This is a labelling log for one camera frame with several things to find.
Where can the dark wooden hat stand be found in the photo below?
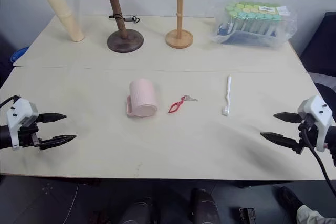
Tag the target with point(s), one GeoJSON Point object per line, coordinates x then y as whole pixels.
{"type": "Point", "coordinates": [119, 14]}

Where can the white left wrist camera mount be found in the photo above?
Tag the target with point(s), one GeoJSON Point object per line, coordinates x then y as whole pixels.
{"type": "Point", "coordinates": [16, 113]}

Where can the cream cylindrical post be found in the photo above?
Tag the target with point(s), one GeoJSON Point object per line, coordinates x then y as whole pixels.
{"type": "Point", "coordinates": [64, 14]}

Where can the beige trouser leg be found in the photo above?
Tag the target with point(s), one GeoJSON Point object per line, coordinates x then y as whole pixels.
{"type": "Point", "coordinates": [313, 216]}

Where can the white toothbrush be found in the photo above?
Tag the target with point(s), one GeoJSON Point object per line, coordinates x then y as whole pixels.
{"type": "Point", "coordinates": [228, 93]}

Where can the bagged rack of capped tubes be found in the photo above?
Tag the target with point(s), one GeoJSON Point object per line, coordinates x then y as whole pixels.
{"type": "Point", "coordinates": [253, 22]}

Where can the dark rounded shape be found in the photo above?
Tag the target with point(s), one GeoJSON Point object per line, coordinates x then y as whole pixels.
{"type": "Point", "coordinates": [139, 212]}

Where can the pink ribbed cup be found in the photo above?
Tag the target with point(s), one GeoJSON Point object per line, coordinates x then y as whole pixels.
{"type": "Point", "coordinates": [143, 98]}

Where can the black shoe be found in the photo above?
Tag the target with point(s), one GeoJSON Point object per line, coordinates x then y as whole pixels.
{"type": "Point", "coordinates": [290, 199]}

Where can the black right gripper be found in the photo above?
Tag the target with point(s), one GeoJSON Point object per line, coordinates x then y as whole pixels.
{"type": "Point", "coordinates": [309, 134]}

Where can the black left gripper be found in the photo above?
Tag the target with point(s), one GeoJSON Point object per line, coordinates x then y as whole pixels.
{"type": "Point", "coordinates": [27, 137]}

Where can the blue round object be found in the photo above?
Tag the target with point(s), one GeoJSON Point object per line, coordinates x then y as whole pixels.
{"type": "Point", "coordinates": [18, 54]}

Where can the small black box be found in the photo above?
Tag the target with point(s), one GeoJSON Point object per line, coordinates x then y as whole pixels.
{"type": "Point", "coordinates": [247, 216]}

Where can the small silver key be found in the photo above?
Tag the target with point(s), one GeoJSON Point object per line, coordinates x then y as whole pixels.
{"type": "Point", "coordinates": [191, 99]}

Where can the light wooden tree rack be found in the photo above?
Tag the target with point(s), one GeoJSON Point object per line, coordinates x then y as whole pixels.
{"type": "Point", "coordinates": [179, 16]}

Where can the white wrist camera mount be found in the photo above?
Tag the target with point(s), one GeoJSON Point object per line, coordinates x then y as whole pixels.
{"type": "Point", "coordinates": [319, 111]}
{"type": "Point", "coordinates": [16, 113]}

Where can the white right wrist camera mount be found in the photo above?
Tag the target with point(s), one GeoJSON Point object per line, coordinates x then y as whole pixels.
{"type": "Point", "coordinates": [319, 111]}

